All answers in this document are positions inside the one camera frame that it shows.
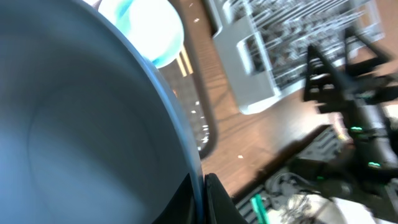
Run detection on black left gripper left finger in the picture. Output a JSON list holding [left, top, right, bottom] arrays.
[[153, 174, 196, 224]]

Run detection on left wooden chopstick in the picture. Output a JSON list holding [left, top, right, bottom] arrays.
[[176, 56, 187, 77]]

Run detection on right wooden chopstick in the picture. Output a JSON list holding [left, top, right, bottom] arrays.
[[181, 46, 193, 75]]

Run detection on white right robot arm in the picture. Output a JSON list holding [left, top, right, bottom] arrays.
[[303, 27, 397, 184]]

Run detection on dark blue plate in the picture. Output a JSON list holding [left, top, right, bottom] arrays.
[[1, 1, 205, 224]]

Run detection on light blue bowl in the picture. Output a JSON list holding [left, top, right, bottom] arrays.
[[98, 0, 184, 68]]

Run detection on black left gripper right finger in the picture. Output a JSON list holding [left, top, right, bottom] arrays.
[[205, 173, 248, 224]]

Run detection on grey dishwasher rack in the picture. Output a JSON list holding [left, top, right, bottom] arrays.
[[205, 0, 384, 115]]

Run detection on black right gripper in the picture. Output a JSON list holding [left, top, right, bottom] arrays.
[[303, 27, 397, 131]]

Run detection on wooden chopstick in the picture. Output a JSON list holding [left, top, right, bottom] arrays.
[[176, 56, 187, 77], [181, 46, 193, 75]]

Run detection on brown serving tray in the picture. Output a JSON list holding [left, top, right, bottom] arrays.
[[161, 0, 218, 160]]

